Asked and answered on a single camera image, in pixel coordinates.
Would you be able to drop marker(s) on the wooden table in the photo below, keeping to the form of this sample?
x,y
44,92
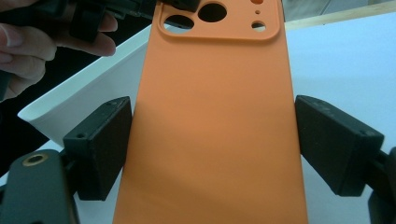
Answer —
x,y
342,15

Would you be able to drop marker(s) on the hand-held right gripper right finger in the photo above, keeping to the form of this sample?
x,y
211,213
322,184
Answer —
x,y
336,146

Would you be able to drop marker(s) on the orange phone case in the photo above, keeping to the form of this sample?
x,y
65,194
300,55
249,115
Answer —
x,y
211,124

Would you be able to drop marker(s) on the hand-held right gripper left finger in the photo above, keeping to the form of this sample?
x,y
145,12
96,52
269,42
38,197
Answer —
x,y
99,149

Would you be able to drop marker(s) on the white plastic bin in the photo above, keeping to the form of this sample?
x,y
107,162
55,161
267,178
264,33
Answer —
x,y
93,87

